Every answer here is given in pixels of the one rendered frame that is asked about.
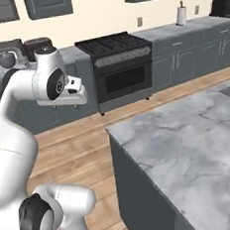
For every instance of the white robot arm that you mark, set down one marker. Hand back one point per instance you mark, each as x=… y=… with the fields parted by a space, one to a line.
x=11 y=153

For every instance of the black oven door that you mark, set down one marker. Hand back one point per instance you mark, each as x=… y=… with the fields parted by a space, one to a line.
x=123 y=79

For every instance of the black toaster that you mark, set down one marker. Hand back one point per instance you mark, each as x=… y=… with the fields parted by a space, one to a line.
x=35 y=45

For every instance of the grey base cabinet run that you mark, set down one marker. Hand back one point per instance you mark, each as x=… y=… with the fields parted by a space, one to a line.
x=81 y=87
x=194 y=54

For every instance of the marble top kitchen island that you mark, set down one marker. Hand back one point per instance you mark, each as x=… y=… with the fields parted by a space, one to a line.
x=190 y=153

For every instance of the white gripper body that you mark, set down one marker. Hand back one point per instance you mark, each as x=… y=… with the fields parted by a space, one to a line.
x=64 y=99

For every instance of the grey wall outlet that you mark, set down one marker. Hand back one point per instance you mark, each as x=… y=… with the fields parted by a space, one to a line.
x=140 y=21
x=197 y=9

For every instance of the black and silver stove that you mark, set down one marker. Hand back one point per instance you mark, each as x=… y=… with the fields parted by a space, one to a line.
x=113 y=44

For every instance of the grey stand mixer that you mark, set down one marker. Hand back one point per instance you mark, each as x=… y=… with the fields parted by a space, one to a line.
x=13 y=52

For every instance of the white paper towel roll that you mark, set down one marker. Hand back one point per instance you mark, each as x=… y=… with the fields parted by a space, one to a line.
x=181 y=16

